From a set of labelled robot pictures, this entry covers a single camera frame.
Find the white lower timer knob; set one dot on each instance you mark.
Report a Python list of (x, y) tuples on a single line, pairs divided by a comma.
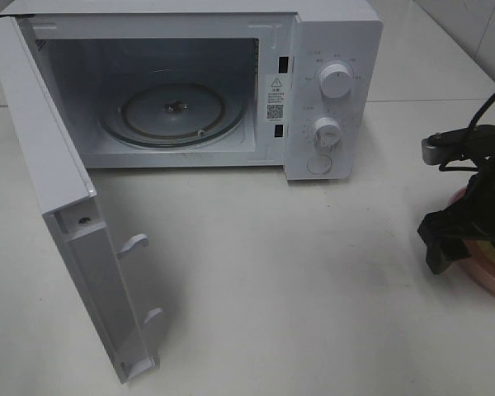
[(327, 132)]

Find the white upper power knob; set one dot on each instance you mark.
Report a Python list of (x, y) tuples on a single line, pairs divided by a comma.
[(335, 79)]

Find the white microwave oven body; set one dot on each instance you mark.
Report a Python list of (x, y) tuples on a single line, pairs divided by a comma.
[(280, 45)]

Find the round white door button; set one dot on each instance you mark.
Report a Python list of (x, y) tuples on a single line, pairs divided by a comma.
[(319, 164)]

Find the toast sandwich with filling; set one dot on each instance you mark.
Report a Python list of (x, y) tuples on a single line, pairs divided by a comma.
[(487, 250)]

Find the white microwave door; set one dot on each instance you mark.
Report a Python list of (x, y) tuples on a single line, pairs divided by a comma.
[(68, 199)]

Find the pink round plate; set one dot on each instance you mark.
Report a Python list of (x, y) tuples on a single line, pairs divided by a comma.
[(478, 268)]

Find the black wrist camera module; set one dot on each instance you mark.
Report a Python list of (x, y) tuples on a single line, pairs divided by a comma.
[(459, 145)]

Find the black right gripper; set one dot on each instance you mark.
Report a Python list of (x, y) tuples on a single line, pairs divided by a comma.
[(439, 230)]

